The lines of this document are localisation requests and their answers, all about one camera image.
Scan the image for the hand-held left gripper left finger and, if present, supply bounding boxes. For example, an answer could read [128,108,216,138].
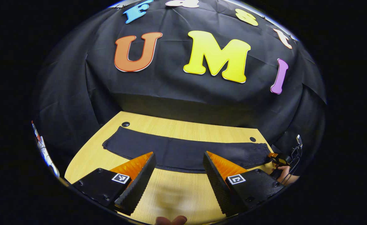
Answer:
[72,152,157,216]

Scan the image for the black backdrop cloth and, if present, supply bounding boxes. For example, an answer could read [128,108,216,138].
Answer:
[33,0,327,175]

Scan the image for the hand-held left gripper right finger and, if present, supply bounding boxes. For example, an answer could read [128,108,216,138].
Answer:
[203,151,284,218]

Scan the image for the dark jeans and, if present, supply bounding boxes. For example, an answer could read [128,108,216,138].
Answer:
[102,126,273,174]

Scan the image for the white printed sign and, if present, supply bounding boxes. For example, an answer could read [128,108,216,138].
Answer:
[31,121,60,178]

